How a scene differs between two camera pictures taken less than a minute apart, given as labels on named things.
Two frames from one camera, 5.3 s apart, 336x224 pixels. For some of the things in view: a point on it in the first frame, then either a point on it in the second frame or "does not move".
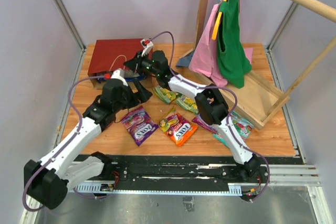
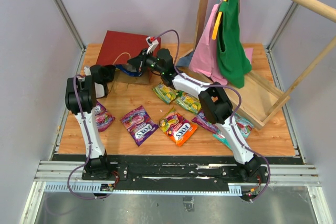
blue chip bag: (135, 78) → (129, 70)
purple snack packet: (198, 119) does not move
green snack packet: (188, 103) does not move
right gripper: (133, 63) does not move
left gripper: (142, 95) → (111, 71)
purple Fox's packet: (139, 125) does not move
